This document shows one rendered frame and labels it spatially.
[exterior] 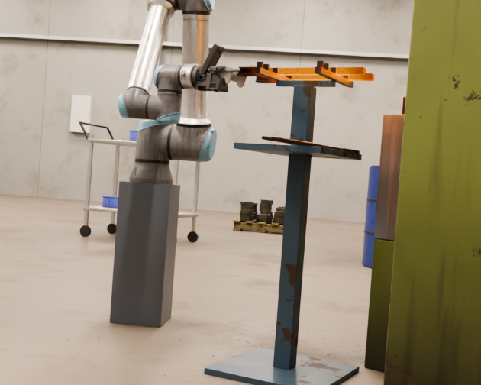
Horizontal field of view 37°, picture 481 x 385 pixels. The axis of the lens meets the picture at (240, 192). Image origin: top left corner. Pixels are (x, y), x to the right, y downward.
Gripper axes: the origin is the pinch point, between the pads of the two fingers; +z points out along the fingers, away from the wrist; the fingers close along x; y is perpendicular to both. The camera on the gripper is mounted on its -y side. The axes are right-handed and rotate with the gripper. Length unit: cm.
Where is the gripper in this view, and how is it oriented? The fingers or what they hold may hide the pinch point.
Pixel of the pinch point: (246, 70)
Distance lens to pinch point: 257.8
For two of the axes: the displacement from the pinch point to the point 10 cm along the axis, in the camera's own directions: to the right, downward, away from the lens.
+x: -4.7, -0.2, -8.8
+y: -0.7, 10.0, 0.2
